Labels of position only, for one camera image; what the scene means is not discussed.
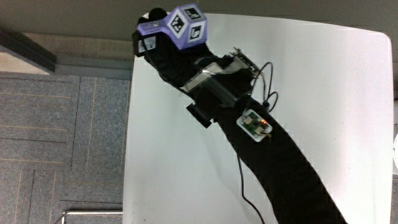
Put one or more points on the person's right hand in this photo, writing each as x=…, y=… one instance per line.
x=169, y=59

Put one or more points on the person's right forearm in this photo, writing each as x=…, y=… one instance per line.
x=280, y=168

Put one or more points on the metal frame bar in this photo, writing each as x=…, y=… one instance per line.
x=93, y=212

